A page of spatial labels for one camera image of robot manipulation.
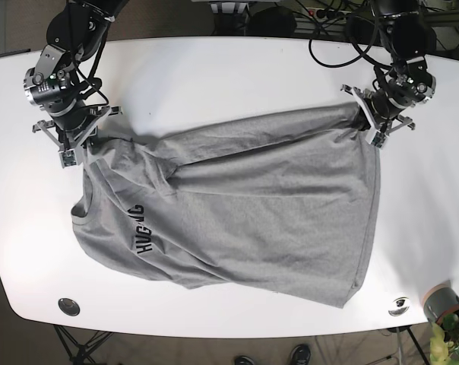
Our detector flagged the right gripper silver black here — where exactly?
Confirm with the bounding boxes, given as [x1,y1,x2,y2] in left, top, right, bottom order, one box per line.
[32,106,122,168]

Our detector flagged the grey plant pot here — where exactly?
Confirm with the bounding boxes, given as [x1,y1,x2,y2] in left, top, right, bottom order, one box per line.
[421,284,459,325]

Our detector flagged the left silver table grommet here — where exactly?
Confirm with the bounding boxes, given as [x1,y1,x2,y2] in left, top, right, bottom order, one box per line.
[58,298,81,316]

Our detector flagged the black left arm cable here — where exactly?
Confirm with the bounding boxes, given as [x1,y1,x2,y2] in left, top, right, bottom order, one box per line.
[308,0,397,77]

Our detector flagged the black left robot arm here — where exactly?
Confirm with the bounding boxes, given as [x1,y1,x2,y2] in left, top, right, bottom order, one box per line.
[341,1,436,148]

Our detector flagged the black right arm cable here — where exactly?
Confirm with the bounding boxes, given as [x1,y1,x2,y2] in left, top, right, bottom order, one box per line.
[68,0,111,111]

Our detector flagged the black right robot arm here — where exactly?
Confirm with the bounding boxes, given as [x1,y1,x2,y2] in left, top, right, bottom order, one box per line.
[24,0,127,167]

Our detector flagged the green potted plant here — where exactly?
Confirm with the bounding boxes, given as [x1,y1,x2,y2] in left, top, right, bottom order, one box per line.
[429,313,459,365]

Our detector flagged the black folding table legs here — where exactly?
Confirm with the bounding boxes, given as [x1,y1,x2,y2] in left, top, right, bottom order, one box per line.
[53,325,114,365]

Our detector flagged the light grey printed T-shirt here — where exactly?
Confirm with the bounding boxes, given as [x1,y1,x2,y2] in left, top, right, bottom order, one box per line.
[71,103,380,308]

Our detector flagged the right silver table grommet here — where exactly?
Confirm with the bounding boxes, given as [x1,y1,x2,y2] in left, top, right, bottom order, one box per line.
[388,297,410,317]

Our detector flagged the silver table grommet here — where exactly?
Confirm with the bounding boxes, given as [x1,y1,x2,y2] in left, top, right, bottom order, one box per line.
[58,298,81,316]
[388,297,410,317]

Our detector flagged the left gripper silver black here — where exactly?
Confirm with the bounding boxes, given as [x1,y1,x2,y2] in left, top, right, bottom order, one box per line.
[340,84,416,148]

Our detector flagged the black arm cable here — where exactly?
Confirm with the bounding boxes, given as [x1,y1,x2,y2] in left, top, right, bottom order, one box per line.
[308,0,397,77]
[68,0,111,111]

